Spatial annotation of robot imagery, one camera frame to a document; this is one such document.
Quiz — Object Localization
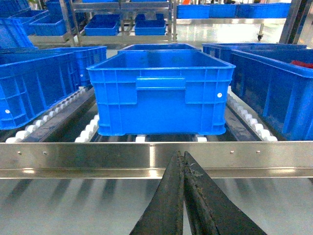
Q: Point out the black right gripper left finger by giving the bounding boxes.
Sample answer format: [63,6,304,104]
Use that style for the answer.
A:
[130,151,184,235]

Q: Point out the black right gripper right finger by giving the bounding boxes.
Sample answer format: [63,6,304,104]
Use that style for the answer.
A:
[184,151,266,235]

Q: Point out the steel flow rack shelf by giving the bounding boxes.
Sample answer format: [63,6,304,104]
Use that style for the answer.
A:
[0,90,313,235]

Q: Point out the blue bin centre front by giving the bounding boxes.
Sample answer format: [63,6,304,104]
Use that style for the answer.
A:
[88,49,235,136]

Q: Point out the blue bin with red parts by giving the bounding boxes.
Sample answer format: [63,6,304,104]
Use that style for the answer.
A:
[231,49,313,141]

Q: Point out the blue bin right rear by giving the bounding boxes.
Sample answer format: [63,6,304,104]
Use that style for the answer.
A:
[202,43,307,63]

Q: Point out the blue bin centre rear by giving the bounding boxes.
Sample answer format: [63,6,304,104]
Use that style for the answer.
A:
[117,44,201,54]

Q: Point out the red parts in bin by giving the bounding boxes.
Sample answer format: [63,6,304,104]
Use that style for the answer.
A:
[290,60,313,69]

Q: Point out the blue bin left rear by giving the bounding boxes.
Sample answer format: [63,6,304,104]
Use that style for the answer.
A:
[44,46,108,88]

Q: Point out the blue bin left front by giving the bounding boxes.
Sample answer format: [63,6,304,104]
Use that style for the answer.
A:
[0,52,81,130]

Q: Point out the large blue bin far left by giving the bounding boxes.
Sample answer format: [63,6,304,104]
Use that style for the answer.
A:
[0,18,37,53]

